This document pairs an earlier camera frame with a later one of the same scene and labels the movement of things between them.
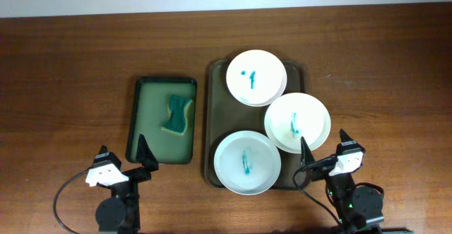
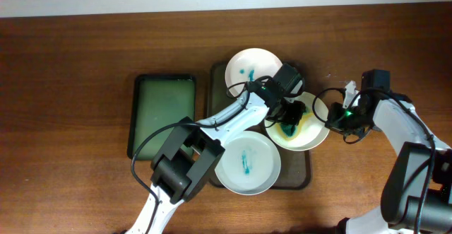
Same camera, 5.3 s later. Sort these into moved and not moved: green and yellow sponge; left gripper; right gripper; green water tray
Moved: right gripper; green and yellow sponge; left gripper
Not moved: green water tray
